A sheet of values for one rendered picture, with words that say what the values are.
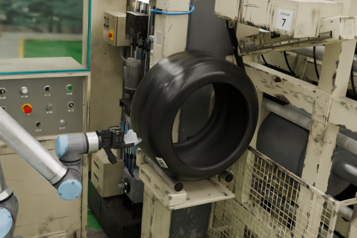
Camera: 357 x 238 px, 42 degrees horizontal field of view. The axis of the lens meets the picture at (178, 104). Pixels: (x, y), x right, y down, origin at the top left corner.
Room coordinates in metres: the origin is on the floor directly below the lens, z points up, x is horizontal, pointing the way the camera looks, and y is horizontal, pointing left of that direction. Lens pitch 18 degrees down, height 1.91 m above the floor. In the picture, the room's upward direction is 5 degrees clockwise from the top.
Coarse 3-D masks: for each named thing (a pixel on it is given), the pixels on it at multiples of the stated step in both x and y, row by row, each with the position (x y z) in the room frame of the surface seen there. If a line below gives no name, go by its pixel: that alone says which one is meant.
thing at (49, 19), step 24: (0, 0) 2.24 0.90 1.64; (24, 0) 2.30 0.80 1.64; (48, 0) 2.35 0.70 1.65; (72, 0) 2.41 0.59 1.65; (0, 24) 2.24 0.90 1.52; (24, 24) 2.30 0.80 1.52; (48, 24) 2.35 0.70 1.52; (72, 24) 2.41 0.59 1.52; (0, 48) 2.24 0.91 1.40; (24, 48) 2.29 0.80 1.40; (48, 48) 2.35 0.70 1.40; (72, 48) 2.41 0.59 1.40; (0, 72) 2.23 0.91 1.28; (24, 72) 2.29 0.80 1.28; (48, 72) 2.35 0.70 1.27
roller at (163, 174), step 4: (148, 160) 2.15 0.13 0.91; (152, 164) 2.11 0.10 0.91; (156, 168) 2.07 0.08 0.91; (160, 172) 2.03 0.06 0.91; (164, 172) 2.01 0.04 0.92; (164, 176) 1.99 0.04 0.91; (168, 176) 1.97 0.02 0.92; (172, 176) 1.96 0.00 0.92; (168, 180) 1.95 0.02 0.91; (172, 180) 1.93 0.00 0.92; (176, 180) 1.93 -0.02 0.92; (172, 184) 1.92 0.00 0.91; (176, 184) 1.90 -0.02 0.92; (180, 184) 1.90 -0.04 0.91; (176, 188) 1.89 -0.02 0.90; (180, 188) 1.90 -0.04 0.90
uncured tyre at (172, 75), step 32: (160, 64) 2.06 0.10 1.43; (192, 64) 1.96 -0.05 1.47; (224, 64) 2.01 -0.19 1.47; (160, 96) 1.88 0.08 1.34; (224, 96) 2.33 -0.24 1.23; (256, 96) 2.10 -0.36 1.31; (160, 128) 1.84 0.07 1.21; (224, 128) 2.30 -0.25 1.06; (192, 160) 2.18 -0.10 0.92; (224, 160) 2.01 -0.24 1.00
